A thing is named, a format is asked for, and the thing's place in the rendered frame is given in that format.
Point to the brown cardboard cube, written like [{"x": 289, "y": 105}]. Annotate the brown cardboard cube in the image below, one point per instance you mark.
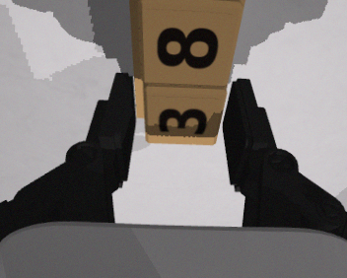
[
  {"x": 188, "y": 42},
  {"x": 183, "y": 114}
]

